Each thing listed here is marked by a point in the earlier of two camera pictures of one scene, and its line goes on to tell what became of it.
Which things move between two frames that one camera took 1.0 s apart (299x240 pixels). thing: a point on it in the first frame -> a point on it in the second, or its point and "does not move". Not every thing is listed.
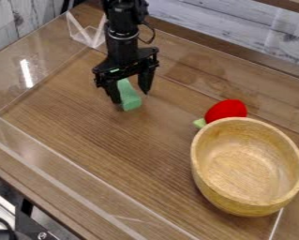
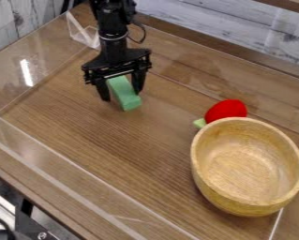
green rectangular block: (130, 97) does not move
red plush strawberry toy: (226, 109) does not move
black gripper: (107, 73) -> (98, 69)
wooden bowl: (248, 165) does not move
